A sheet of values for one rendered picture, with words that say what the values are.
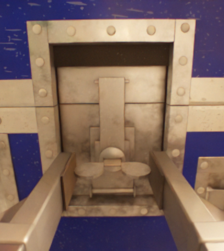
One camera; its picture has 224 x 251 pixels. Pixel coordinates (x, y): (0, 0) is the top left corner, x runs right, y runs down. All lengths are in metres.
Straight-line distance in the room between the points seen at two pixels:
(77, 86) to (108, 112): 0.04
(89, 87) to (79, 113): 0.03
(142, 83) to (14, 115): 0.11
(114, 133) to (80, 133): 0.03
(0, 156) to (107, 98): 0.11
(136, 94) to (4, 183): 0.15
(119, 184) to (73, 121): 0.08
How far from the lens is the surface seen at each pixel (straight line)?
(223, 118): 0.18
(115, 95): 0.16
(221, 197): 0.23
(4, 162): 0.19
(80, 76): 0.17
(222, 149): 0.19
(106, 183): 0.19
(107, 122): 0.16
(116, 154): 0.17
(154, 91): 0.17
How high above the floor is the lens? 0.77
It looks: level
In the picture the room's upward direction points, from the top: 89 degrees clockwise
